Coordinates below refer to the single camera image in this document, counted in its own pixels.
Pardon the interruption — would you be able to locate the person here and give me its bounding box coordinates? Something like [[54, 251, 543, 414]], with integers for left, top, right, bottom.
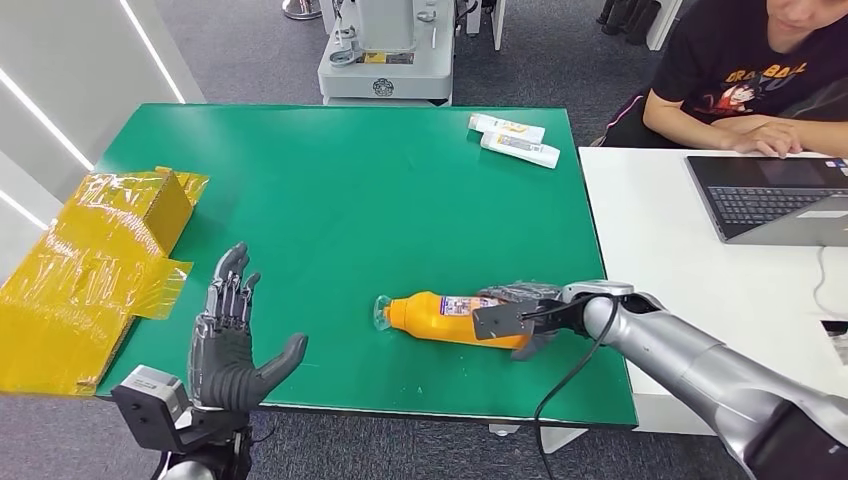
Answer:
[[599, 0, 848, 160]]

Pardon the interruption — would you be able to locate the dark grey laptop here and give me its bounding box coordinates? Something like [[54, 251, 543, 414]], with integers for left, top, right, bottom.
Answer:
[[685, 155, 848, 248]]

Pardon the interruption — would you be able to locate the black bordered device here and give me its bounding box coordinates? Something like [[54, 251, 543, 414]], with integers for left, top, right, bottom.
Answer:
[[821, 319, 848, 366]]

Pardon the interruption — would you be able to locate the chrome stand base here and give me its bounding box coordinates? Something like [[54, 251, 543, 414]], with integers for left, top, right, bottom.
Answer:
[[281, 0, 323, 21]]

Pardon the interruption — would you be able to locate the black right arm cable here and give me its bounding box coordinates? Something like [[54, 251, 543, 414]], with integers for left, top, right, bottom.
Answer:
[[523, 296, 622, 480]]

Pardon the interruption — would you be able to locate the yellow tape-wrapped cardboard box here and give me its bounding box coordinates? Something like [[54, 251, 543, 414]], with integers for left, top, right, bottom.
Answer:
[[0, 167, 210, 399]]

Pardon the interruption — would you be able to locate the white cable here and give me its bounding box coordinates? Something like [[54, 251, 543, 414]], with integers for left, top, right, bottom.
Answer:
[[811, 246, 848, 321]]

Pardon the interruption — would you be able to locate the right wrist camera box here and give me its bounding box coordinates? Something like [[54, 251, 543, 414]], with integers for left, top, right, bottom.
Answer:
[[471, 299, 539, 343]]

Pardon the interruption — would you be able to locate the white cabinet panel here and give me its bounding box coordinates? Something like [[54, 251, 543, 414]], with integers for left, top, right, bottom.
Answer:
[[463, 0, 506, 52]]

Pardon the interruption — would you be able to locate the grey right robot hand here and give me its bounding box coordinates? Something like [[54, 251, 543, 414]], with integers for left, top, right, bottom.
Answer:
[[476, 281, 566, 363]]

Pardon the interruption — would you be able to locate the grey machine base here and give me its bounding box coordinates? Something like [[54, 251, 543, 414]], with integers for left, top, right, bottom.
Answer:
[[317, 0, 458, 107]]

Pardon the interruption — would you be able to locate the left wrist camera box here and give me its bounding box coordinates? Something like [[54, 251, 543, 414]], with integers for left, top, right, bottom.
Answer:
[[110, 364, 195, 455]]

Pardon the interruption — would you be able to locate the person's right hand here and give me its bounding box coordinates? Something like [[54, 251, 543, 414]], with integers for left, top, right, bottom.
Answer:
[[731, 121, 804, 159]]

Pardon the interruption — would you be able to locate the orange bottle with clear cap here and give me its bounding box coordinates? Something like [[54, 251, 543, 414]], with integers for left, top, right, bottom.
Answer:
[[372, 291, 535, 351]]

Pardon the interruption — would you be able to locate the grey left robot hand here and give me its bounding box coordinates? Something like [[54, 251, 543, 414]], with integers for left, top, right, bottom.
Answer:
[[187, 241, 310, 413]]

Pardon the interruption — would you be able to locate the white tube with yellow print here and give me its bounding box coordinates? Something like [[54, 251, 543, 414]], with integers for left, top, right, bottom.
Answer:
[[480, 131, 562, 170], [467, 113, 547, 145]]

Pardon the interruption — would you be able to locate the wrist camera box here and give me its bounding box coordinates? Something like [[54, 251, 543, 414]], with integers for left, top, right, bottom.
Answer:
[[110, 364, 195, 455], [471, 299, 539, 343]]

